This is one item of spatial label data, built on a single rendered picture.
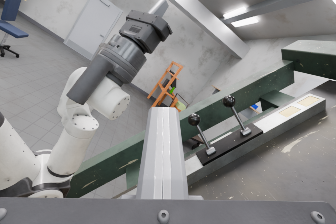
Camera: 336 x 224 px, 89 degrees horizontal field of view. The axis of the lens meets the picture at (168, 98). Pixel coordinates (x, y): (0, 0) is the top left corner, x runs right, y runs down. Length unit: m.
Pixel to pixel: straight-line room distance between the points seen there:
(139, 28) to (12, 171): 0.37
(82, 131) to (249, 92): 0.65
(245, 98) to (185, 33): 6.54
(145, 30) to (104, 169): 0.57
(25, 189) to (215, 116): 0.63
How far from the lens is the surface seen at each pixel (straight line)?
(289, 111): 0.65
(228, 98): 0.53
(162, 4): 0.44
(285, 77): 0.92
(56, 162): 0.47
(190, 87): 7.49
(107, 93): 0.36
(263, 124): 0.60
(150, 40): 0.38
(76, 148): 0.44
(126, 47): 0.36
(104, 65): 0.34
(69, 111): 0.42
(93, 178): 0.81
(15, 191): 0.47
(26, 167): 0.47
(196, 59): 7.37
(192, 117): 0.50
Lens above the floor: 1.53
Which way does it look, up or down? 9 degrees down
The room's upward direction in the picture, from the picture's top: 36 degrees clockwise
